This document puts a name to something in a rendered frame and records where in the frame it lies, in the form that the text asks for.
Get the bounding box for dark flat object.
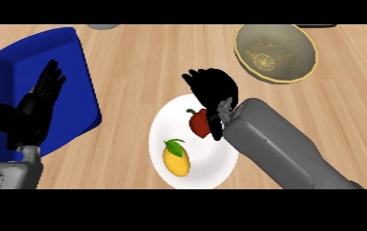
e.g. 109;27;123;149
297;24;340;29

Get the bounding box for blue cutting board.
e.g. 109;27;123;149
0;26;104;162

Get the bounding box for white round plate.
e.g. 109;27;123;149
149;93;240;190

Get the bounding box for red bell pepper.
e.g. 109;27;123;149
186;108;212;140

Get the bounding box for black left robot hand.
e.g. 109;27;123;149
0;59;69;151

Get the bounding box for olive bowl with yellow rim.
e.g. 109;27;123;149
233;24;320;84

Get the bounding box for yellow mango with green leaf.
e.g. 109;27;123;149
162;138;193;178

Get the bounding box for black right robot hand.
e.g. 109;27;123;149
181;68;240;142

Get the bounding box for grey round object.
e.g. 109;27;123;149
87;24;121;31

